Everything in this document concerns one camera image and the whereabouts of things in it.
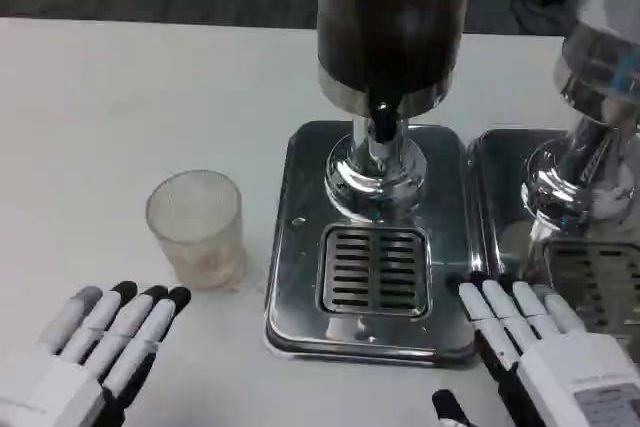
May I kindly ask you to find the black floor cable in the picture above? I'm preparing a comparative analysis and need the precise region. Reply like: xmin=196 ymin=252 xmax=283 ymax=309
xmin=509 ymin=0 xmax=576 ymax=36

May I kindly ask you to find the clear ribbed glass cup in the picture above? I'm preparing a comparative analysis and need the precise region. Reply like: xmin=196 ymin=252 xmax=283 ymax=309
xmin=145 ymin=170 xmax=247 ymax=293

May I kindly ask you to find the black dispenser tap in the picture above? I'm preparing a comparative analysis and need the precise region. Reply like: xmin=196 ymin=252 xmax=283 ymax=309
xmin=367 ymin=101 xmax=404 ymax=144

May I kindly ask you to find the slotted steel drip grid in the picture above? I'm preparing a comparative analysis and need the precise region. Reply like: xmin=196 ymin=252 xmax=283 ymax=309
xmin=542 ymin=239 xmax=640 ymax=334
xmin=317 ymin=223 xmax=432 ymax=317

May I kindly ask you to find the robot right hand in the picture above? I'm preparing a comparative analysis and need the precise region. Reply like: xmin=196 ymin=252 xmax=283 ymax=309
xmin=432 ymin=271 xmax=640 ymax=427

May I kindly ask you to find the dispenser with brown drink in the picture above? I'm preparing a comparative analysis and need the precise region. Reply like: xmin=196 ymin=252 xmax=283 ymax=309
xmin=316 ymin=0 xmax=481 ymax=221

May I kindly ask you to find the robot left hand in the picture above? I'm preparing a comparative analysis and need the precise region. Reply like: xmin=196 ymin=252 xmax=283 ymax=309
xmin=0 ymin=280 xmax=193 ymax=427

